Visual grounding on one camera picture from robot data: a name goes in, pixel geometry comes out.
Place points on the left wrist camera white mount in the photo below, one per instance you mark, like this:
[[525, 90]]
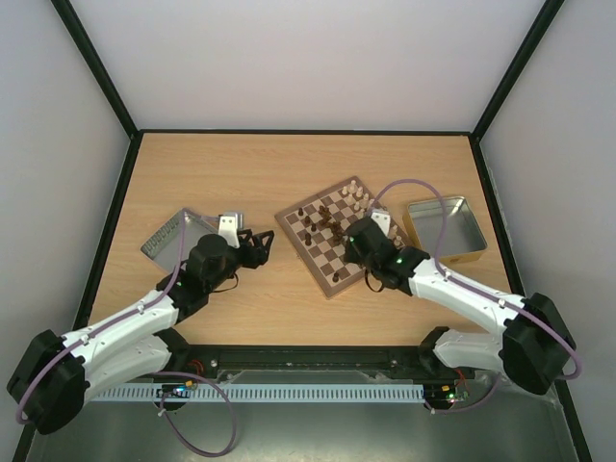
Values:
[[229, 226]]

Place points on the light blue cable duct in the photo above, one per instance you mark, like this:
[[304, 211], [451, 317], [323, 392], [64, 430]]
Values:
[[267, 393]]

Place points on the silver tin lid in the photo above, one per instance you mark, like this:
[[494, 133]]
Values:
[[163, 246]]

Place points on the pile of dark chess pieces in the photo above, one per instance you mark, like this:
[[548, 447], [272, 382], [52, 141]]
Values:
[[330, 228]]

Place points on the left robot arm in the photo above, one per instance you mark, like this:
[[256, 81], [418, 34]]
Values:
[[58, 374]]

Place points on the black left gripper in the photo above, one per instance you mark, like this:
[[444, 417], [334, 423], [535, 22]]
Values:
[[251, 260]]

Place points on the gold tin box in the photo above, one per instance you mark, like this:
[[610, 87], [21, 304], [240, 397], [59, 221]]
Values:
[[463, 241]]

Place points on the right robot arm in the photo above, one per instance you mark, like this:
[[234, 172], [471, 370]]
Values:
[[524, 338]]

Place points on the white chess piece row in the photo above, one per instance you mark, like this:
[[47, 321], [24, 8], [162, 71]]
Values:
[[359, 202]]

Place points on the wooden chess board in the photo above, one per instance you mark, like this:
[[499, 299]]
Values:
[[320, 257]]

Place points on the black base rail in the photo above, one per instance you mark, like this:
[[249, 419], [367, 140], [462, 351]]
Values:
[[397, 362]]

